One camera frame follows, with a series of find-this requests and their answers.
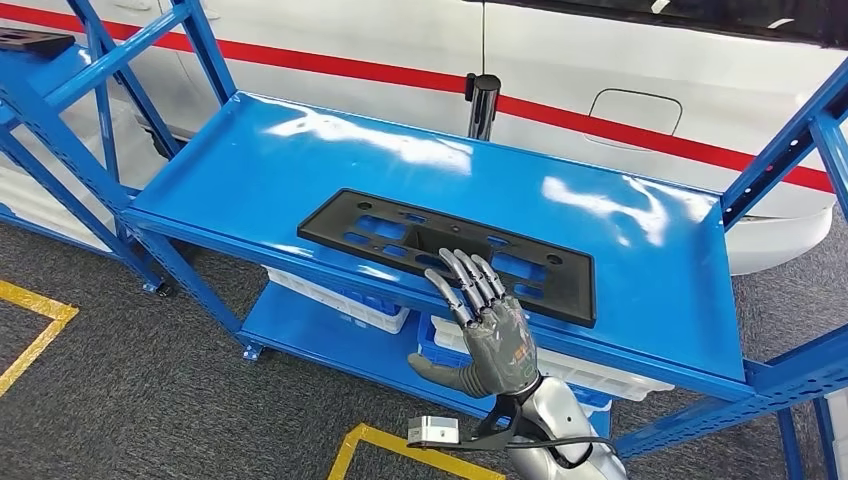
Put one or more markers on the black plastic part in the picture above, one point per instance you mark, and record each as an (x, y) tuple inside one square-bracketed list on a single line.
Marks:
[(33, 41)]

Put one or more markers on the blue metal shelf rack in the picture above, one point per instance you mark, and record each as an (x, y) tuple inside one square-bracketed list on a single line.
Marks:
[(298, 172), (40, 73)]

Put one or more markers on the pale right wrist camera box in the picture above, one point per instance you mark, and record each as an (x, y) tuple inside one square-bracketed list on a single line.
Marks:
[(432, 430)]

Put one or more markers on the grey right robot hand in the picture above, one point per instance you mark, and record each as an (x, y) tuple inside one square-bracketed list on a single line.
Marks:
[(503, 344)]

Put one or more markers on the white plastic bin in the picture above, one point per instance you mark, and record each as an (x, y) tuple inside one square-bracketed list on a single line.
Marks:
[(318, 298), (596, 378)]

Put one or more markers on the black license plate bracket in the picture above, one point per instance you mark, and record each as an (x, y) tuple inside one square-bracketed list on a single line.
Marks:
[(371, 228)]

